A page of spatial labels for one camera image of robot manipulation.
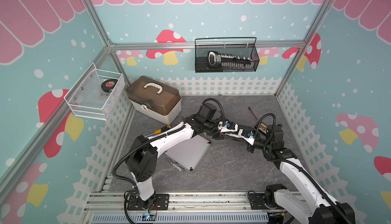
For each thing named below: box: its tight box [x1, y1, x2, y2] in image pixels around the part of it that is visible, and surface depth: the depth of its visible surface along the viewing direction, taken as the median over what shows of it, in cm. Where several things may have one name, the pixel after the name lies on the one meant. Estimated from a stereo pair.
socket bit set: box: [207, 50, 253, 70], surface depth 91 cm
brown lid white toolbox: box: [126, 75, 182, 126], surface depth 96 cm
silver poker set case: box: [163, 134, 212, 175], surface depth 85 cm
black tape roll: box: [100, 78, 119, 93], surface depth 81 cm
